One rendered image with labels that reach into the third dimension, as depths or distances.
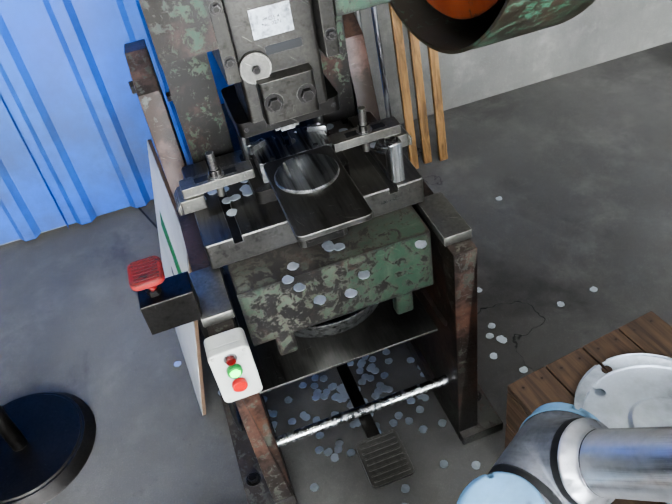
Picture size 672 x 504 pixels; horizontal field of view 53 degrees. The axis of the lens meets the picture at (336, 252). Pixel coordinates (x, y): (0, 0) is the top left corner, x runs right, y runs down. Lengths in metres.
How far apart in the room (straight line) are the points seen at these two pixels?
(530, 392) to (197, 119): 0.90
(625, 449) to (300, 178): 0.72
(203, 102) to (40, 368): 1.11
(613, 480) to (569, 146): 1.94
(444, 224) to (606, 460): 0.60
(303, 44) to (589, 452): 0.78
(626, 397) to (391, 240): 0.54
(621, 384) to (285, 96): 0.85
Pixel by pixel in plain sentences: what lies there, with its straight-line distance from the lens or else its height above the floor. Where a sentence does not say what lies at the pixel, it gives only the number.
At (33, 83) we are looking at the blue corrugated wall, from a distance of 2.51.
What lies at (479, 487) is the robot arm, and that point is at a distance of 0.94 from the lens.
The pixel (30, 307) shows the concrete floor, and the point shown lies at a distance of 2.52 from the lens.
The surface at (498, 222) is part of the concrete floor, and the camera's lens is 2.35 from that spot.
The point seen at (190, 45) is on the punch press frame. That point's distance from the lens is 1.13.
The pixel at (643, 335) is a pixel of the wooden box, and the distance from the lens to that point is 1.57.
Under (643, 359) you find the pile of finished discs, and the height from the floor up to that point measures 0.35.
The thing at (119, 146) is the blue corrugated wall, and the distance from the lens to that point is 2.58.
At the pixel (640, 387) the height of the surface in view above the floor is 0.37.
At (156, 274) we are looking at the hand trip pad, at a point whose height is 0.76.
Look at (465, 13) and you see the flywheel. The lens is 1.27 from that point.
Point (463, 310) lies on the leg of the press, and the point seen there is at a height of 0.46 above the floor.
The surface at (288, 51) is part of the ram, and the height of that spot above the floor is 1.00.
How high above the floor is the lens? 1.50
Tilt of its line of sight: 41 degrees down
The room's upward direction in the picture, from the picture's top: 11 degrees counter-clockwise
